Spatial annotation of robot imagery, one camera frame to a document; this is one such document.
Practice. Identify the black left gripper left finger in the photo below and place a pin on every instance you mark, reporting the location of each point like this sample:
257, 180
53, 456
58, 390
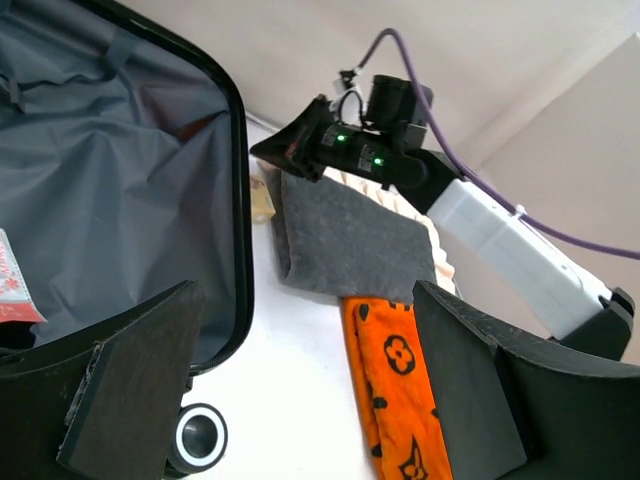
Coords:
101, 403

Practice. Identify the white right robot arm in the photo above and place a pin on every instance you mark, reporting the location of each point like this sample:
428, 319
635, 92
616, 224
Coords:
577, 309

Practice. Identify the yellow tissue pack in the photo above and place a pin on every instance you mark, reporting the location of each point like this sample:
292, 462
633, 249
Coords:
262, 207

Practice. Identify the orange black patterned towel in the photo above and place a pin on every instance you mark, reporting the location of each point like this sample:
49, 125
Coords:
392, 389

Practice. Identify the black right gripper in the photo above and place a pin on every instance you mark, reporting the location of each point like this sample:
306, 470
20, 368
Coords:
339, 146

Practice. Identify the grey quilted cream-frilled blanket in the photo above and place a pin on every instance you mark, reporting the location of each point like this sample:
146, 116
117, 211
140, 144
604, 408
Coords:
346, 237

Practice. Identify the pink teal kids suitcase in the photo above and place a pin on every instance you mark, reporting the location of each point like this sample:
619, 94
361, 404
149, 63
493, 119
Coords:
124, 172

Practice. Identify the clear packet with cream disc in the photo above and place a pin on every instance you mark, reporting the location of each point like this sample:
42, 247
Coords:
16, 303

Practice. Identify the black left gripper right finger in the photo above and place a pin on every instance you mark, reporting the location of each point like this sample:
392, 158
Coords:
513, 405

